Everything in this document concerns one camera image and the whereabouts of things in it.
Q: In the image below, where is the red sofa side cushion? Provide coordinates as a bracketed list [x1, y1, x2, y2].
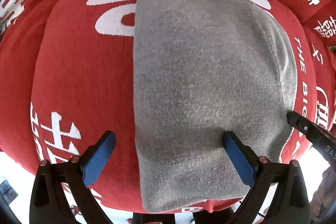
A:
[1, 0, 58, 174]

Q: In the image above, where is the red sofa seat cushion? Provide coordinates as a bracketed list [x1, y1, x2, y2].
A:
[30, 0, 316, 213]

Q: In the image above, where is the grey knit sweater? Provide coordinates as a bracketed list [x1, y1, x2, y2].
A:
[133, 0, 297, 213]

